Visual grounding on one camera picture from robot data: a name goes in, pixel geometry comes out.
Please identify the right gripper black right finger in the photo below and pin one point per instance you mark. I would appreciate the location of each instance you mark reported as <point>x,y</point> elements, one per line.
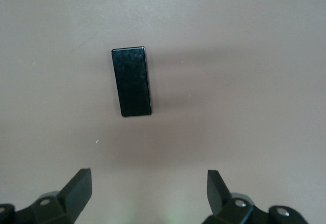
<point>219,196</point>

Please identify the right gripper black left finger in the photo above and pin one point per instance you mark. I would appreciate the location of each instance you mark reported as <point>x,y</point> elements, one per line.
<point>74,196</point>

